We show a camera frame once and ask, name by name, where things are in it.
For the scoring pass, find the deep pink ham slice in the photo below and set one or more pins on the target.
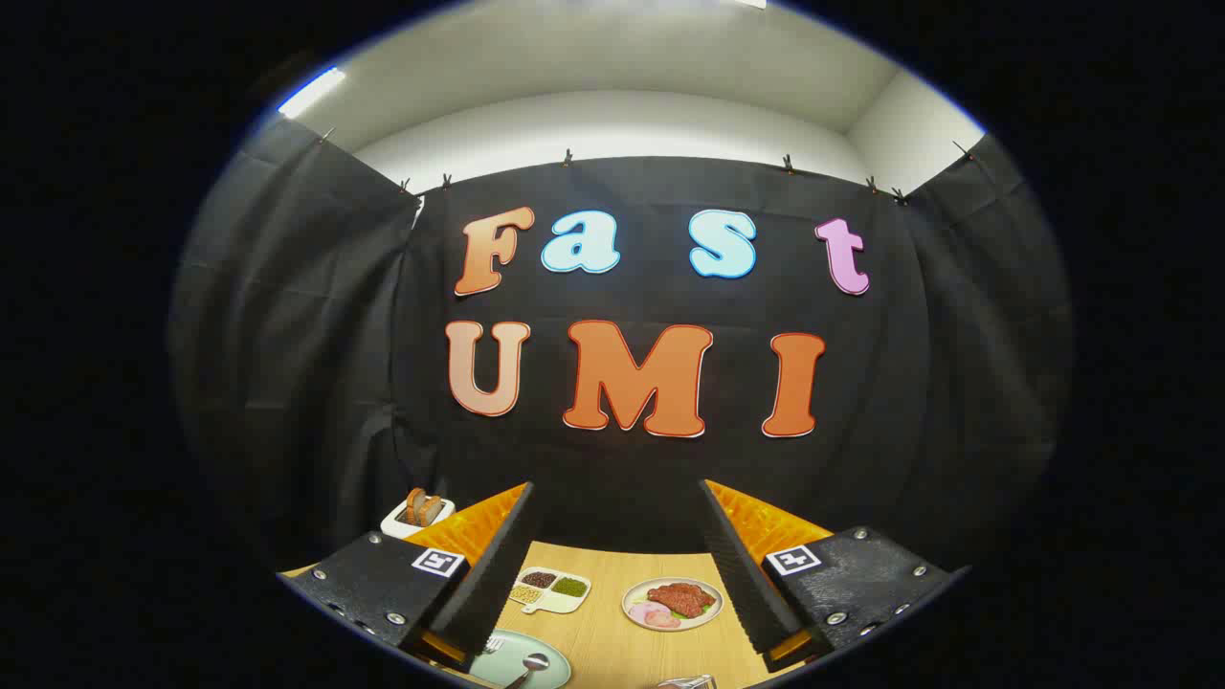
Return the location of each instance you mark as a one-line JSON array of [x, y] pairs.
[[667, 620]]

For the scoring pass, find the beige round plate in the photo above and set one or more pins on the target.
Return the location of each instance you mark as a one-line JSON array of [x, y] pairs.
[[703, 622]]

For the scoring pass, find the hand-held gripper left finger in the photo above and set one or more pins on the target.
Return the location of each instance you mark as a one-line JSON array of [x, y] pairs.
[[498, 565]]

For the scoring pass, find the ceiling light strip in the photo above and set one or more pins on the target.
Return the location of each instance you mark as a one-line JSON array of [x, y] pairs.
[[311, 93]]

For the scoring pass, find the metal drainer basket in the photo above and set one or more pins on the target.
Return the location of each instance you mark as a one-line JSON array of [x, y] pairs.
[[689, 682]]

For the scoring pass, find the brown steak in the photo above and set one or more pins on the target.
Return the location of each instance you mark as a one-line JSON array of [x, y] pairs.
[[681, 598]]

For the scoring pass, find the yellow soybeans pile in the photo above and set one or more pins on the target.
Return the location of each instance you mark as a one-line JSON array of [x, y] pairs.
[[524, 593]]

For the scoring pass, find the metal spoon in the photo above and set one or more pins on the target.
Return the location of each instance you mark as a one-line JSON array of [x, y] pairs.
[[534, 662]]

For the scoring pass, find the white divided dish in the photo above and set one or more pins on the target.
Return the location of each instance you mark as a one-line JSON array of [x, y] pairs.
[[555, 603]]

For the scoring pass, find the dark brown beans pile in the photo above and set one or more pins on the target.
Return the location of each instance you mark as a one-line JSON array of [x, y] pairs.
[[539, 579]]

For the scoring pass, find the white toaster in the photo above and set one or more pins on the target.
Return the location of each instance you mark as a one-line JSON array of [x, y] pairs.
[[397, 528]]

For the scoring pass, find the row of black cloth clips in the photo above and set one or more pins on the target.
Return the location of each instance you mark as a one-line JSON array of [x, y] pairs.
[[567, 156]]

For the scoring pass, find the light blue plate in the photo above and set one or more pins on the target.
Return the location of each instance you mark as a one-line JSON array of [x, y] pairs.
[[555, 676]]

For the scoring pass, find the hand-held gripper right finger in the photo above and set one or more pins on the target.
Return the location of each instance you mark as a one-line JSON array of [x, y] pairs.
[[742, 565]]

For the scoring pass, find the toasted bread slice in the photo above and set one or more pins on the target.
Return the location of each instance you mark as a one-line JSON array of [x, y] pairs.
[[433, 510], [415, 505]]

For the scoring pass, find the pale pink ham slice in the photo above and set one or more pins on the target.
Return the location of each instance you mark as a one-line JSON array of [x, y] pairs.
[[639, 612]]

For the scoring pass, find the green mung beans pile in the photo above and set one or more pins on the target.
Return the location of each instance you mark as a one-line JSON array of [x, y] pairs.
[[569, 587]]

